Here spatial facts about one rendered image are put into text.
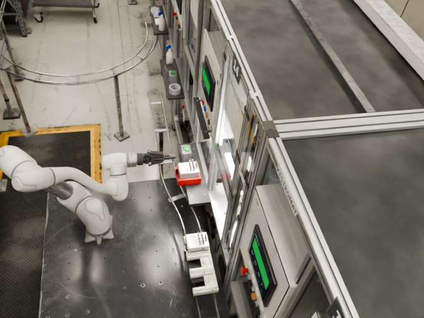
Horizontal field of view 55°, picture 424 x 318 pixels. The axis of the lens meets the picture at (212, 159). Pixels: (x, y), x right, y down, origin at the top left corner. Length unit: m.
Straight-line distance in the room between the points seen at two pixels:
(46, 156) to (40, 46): 1.95
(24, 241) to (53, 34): 3.14
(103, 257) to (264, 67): 1.56
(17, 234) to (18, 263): 0.27
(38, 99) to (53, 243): 2.42
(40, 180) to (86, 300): 0.81
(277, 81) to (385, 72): 0.51
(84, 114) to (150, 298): 2.57
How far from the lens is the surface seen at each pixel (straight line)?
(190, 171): 2.65
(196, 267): 2.47
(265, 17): 2.19
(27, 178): 2.14
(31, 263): 3.58
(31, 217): 3.82
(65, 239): 2.82
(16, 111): 4.78
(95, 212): 2.58
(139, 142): 4.24
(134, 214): 2.85
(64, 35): 5.92
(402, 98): 1.89
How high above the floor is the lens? 3.02
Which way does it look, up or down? 47 degrees down
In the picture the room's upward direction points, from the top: 7 degrees clockwise
